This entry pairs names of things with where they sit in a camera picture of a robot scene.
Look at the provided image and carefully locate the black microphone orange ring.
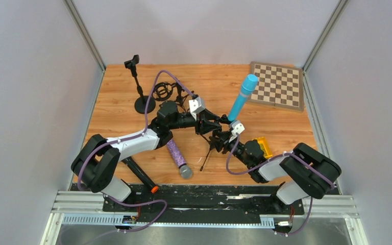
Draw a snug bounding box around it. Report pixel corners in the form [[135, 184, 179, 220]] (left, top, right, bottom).
[[121, 157, 160, 194]]

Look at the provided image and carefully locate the round base microphone stand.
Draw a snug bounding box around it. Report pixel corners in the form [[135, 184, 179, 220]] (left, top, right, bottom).
[[124, 55, 156, 114]]

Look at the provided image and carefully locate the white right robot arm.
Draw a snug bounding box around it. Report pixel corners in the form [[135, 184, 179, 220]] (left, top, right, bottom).
[[209, 132, 342, 205]]

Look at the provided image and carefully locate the blue toy microphone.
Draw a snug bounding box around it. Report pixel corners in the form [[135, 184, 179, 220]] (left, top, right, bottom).
[[227, 74, 258, 121]]

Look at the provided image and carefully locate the wooden chessboard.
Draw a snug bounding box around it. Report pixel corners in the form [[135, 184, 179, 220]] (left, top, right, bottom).
[[249, 61, 305, 112]]

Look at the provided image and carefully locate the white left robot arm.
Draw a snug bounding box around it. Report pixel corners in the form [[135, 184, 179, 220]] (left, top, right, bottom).
[[71, 100, 222, 202]]

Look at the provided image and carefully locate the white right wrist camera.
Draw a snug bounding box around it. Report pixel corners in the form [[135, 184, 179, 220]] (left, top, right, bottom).
[[229, 120, 245, 137]]

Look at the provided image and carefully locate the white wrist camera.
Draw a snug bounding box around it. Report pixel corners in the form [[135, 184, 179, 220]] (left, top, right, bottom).
[[188, 97, 206, 117], [229, 120, 245, 137]]

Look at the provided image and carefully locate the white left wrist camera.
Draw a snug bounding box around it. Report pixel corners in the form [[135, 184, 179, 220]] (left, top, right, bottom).
[[188, 97, 206, 117]]

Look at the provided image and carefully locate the black tripod clip stand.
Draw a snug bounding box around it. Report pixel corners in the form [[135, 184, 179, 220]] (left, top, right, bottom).
[[199, 114, 232, 172]]

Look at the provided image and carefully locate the yellow toy brick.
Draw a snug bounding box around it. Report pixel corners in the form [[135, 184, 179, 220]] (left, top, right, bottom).
[[256, 137, 274, 159]]

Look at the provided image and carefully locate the purple glitter microphone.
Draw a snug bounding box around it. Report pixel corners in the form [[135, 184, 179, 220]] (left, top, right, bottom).
[[166, 139, 193, 179]]

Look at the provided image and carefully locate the tripod stand with shock mount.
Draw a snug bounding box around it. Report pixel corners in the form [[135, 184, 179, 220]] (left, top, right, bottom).
[[152, 82, 188, 112]]

